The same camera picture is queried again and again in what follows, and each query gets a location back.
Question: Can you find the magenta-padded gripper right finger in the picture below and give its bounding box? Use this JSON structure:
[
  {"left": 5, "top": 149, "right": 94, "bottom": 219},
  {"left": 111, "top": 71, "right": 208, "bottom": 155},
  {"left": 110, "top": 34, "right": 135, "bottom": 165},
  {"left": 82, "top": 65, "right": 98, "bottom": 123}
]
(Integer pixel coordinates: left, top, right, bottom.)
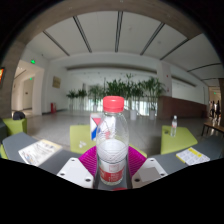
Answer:
[{"left": 127, "top": 146, "right": 169, "bottom": 189}]

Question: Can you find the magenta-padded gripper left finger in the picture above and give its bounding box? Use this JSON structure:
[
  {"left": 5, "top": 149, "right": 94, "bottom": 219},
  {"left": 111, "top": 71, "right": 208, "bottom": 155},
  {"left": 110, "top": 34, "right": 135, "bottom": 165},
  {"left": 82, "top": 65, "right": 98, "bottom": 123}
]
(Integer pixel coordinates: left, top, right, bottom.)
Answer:
[{"left": 56, "top": 145, "right": 98, "bottom": 189}]

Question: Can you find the red-capped clear water bottle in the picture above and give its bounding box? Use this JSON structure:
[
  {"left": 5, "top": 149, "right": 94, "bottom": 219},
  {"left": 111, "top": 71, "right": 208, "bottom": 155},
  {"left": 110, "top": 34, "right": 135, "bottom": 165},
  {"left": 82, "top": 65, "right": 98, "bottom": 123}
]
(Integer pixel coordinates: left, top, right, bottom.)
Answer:
[{"left": 95, "top": 95, "right": 130, "bottom": 186}]

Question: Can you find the small clear water bottle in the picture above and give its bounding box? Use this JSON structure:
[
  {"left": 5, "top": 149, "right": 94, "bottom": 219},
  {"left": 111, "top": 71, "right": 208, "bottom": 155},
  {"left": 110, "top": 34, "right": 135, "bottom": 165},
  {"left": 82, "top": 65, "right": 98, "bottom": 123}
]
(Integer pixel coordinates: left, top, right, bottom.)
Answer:
[{"left": 170, "top": 115, "right": 178, "bottom": 138}]

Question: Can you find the white printed magazine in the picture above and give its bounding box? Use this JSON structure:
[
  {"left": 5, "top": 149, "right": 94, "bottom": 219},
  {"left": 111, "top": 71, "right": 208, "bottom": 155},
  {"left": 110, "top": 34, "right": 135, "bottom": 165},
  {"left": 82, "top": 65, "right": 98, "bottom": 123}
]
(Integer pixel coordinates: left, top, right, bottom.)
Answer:
[{"left": 18, "top": 138, "right": 63, "bottom": 167}]

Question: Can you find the yellow and white booklet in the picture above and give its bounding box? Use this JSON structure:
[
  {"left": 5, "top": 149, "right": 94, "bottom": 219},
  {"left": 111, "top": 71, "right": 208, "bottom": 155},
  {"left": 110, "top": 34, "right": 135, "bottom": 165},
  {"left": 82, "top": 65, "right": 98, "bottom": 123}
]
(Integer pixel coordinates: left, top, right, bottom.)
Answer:
[{"left": 175, "top": 146, "right": 211, "bottom": 166}]

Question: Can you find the white red blue cube box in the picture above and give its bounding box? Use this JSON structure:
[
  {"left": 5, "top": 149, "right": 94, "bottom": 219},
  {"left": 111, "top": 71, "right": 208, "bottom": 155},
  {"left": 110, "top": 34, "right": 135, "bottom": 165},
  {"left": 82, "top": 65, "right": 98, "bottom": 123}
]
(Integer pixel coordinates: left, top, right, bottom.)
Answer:
[{"left": 89, "top": 112, "right": 116, "bottom": 142}]

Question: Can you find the lime green seat block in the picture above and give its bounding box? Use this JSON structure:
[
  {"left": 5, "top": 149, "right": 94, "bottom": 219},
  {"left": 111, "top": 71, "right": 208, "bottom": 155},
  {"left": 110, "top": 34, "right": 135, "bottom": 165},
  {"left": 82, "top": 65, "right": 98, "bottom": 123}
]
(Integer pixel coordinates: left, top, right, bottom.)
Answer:
[{"left": 2, "top": 117, "right": 28, "bottom": 136}]

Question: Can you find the black bag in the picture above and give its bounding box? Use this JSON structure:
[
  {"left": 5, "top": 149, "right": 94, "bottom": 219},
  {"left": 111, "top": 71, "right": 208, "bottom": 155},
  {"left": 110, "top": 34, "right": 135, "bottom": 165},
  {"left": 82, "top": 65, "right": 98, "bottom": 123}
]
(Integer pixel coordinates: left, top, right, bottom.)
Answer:
[{"left": 12, "top": 110, "right": 26, "bottom": 121}]

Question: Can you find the wooden bench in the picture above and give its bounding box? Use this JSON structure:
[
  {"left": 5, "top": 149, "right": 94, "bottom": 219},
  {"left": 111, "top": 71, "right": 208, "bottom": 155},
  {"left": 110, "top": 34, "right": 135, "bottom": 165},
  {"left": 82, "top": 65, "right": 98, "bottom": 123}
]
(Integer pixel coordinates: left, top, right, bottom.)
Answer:
[{"left": 201, "top": 121, "right": 224, "bottom": 136}]

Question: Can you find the dark grey seat block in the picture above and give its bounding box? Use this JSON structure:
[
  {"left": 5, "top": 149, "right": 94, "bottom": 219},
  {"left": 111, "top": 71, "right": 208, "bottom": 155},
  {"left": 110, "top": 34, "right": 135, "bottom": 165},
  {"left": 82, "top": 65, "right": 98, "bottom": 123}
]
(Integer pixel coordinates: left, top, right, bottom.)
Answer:
[{"left": 0, "top": 118, "right": 9, "bottom": 143}]

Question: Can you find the row of green potted plants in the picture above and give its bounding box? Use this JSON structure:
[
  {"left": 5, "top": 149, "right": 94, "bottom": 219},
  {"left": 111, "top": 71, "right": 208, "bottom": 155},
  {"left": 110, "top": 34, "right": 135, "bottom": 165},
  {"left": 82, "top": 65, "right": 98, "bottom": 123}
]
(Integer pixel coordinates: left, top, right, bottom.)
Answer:
[{"left": 65, "top": 73, "right": 167, "bottom": 121}]

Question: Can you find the person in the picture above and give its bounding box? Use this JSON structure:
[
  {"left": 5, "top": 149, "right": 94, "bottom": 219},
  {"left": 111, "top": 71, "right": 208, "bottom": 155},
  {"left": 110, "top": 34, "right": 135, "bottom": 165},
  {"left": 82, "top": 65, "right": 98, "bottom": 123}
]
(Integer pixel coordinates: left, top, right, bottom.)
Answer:
[
  {"left": 215, "top": 99, "right": 222, "bottom": 122},
  {"left": 210, "top": 100, "right": 216, "bottom": 118}
]

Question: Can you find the brown wall plaque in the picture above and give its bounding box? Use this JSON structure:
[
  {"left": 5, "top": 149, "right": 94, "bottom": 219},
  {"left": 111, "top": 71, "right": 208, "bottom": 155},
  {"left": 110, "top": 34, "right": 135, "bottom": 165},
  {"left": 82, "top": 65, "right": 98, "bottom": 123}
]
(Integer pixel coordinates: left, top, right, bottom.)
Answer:
[{"left": 52, "top": 75, "right": 62, "bottom": 89}]

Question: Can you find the orange wall display screen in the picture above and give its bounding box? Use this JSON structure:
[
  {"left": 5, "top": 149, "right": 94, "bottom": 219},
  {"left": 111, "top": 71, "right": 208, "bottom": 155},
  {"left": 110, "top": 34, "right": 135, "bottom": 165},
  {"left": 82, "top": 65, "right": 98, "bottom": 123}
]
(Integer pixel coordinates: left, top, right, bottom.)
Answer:
[{"left": 0, "top": 67, "right": 6, "bottom": 88}]

